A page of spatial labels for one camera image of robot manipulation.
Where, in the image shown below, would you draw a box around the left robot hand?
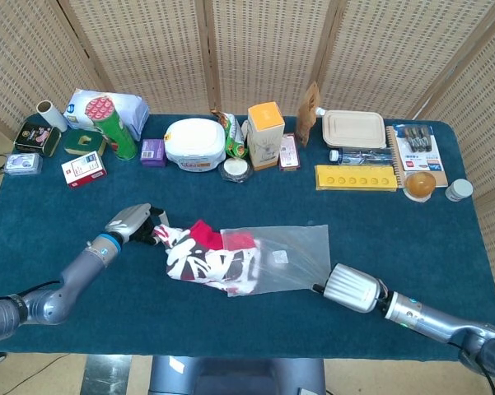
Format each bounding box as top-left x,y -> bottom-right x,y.
105,202 -> 170,247

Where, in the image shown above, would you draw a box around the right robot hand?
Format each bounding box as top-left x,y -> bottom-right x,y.
311,263 -> 390,314

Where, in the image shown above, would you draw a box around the translucent zip bag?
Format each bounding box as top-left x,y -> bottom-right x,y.
220,224 -> 333,298

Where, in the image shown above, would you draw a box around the red white printed clothes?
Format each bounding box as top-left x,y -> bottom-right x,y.
152,220 -> 264,294

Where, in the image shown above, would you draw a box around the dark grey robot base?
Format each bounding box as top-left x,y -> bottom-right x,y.
147,354 -> 327,395

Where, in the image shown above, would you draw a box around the green snack packet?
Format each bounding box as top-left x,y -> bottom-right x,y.
210,109 -> 249,160

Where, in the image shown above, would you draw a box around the red white carton box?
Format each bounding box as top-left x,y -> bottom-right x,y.
61,151 -> 108,189

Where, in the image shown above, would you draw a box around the purple small box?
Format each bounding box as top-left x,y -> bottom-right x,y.
140,138 -> 168,168

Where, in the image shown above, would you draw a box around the blue table carpet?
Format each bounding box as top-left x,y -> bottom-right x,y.
0,114 -> 495,363

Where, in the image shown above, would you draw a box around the green chips can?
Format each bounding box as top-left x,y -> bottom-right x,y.
85,95 -> 139,161

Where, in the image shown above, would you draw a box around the green gold tissue box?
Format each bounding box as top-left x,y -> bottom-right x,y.
63,129 -> 107,157

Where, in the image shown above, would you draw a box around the white wet wipes tub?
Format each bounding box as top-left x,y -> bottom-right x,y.
164,118 -> 227,173

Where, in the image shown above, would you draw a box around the white blue tissue pack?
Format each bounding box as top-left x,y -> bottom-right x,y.
63,88 -> 150,142

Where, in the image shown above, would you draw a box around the yellow mold tray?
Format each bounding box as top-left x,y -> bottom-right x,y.
315,164 -> 399,193

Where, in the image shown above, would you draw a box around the patterned cup with white lid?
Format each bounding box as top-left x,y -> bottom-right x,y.
220,156 -> 255,184

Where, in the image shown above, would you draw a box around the clear plastic wipes box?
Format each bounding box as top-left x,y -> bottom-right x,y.
3,152 -> 44,177

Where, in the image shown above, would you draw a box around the amber round cup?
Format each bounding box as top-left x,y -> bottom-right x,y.
403,171 -> 437,202

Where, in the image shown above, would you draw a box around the dark green tin box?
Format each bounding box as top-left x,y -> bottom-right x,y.
13,121 -> 63,158

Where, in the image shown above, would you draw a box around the white cardboard tube roll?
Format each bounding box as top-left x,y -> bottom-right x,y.
35,100 -> 69,132

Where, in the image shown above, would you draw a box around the clear plastic water bottle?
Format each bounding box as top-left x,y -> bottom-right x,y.
328,147 -> 396,165

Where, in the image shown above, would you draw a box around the kraft spiral notebook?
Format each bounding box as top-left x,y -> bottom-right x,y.
385,124 -> 449,189

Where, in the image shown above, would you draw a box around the white small jar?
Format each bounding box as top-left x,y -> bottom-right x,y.
444,178 -> 474,202

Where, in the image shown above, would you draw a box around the pink small pack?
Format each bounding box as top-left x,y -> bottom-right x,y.
278,132 -> 301,171

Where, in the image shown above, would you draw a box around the marker pen blister pack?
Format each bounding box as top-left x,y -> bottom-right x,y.
393,124 -> 445,173

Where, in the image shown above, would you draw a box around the tall orange cream box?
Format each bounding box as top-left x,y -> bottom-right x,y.
246,101 -> 287,172

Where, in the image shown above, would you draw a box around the grey metal floor plate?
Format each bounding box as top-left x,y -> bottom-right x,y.
80,354 -> 133,395

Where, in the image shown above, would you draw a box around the beige lidded food container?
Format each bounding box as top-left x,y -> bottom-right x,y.
321,109 -> 387,150

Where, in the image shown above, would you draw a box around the brown spout pouch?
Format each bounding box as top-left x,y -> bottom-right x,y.
295,81 -> 326,148

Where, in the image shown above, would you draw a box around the woven folding screen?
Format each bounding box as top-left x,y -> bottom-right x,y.
0,0 -> 495,297

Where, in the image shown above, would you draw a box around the black left hand cable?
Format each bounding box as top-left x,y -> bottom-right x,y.
0,280 -> 63,308

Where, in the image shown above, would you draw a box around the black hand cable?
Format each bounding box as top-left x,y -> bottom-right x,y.
0,280 -> 63,308
446,339 -> 495,395

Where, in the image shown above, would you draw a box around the black right hand cable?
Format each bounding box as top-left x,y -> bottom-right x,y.
446,339 -> 495,395

